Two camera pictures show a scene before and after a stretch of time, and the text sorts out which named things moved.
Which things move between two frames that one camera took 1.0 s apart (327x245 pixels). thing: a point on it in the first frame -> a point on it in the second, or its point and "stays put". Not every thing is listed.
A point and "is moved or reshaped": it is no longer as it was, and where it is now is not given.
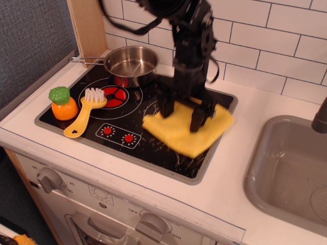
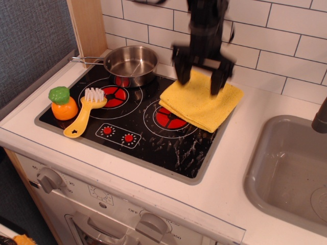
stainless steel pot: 130,67 stays put
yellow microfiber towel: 174,132 is moved or reshaped
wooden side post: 87,21 stays put
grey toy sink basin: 285,175 stays put
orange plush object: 24,240 stays put
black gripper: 189,81 -> 206,29
